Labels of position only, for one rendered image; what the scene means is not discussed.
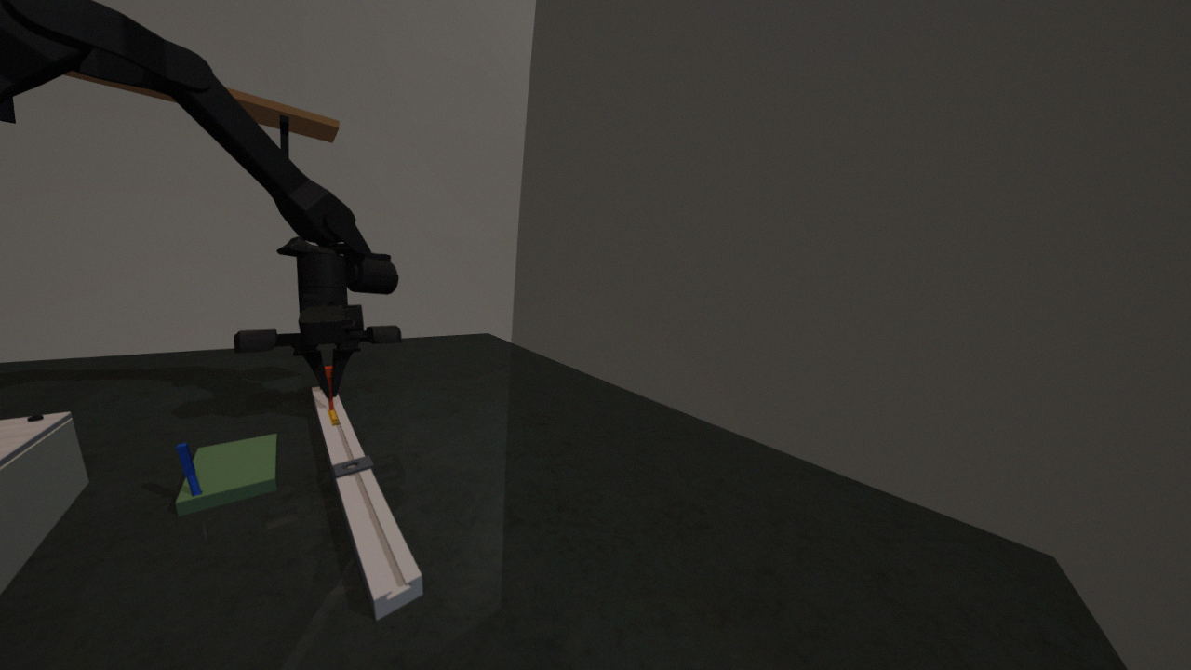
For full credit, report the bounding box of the grey aluminum rail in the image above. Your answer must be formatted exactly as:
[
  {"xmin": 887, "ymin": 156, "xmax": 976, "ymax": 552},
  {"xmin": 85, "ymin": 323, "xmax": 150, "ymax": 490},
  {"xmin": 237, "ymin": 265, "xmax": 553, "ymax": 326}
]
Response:
[{"xmin": 312, "ymin": 387, "xmax": 423, "ymax": 621}]

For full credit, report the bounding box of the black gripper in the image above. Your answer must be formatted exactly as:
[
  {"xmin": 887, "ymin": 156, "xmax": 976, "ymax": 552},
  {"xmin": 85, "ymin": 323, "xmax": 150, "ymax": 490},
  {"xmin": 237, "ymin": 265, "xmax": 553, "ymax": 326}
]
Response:
[{"xmin": 233, "ymin": 288, "xmax": 401, "ymax": 397}]

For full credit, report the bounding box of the dark blue pin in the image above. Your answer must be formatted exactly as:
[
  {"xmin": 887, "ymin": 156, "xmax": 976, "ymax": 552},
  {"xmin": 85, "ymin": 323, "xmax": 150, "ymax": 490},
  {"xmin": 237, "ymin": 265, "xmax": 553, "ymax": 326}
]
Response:
[{"xmin": 176, "ymin": 442, "xmax": 201, "ymax": 496}]

